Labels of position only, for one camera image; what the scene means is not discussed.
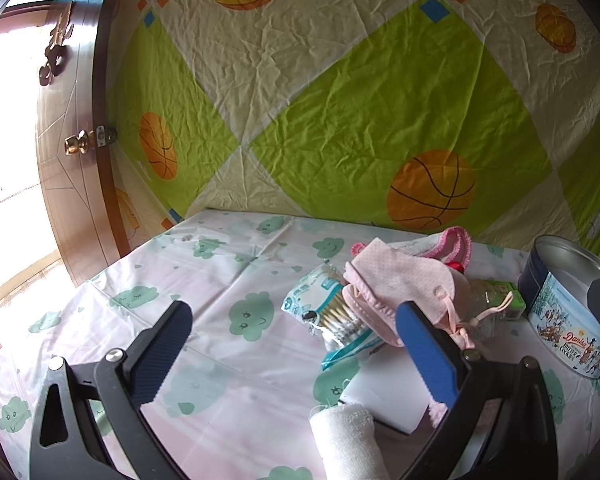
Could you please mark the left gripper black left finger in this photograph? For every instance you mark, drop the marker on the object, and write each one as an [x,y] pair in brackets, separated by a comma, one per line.
[66,442]

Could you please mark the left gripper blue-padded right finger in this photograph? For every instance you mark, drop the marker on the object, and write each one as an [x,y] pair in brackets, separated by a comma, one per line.
[520,442]

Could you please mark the green tissue pack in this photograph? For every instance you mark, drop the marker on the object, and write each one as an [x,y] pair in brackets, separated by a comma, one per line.
[496,298]

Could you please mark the white gauze roll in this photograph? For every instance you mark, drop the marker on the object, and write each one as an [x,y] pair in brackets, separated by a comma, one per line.
[344,436]

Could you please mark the pink-trimmed white knit cloth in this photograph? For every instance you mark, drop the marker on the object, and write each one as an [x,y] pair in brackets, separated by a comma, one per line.
[452,245]

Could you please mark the cotton swab packet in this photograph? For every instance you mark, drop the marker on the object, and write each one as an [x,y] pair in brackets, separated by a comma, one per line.
[317,302]

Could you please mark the round Danish cookie tin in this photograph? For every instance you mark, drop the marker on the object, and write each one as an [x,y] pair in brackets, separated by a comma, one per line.
[554,286]

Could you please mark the cloud print table cloth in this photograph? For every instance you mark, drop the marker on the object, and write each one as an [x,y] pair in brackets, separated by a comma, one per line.
[238,401]

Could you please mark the brown wooden door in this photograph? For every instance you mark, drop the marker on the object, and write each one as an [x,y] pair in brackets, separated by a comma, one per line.
[74,133]

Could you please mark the green cream sports bedsheet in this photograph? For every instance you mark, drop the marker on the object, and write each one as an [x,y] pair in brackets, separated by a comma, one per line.
[415,115]

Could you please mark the brass door knob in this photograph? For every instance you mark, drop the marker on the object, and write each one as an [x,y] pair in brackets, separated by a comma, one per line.
[86,141]

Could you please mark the door hanging ornament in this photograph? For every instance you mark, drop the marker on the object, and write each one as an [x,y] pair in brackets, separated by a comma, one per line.
[56,52]

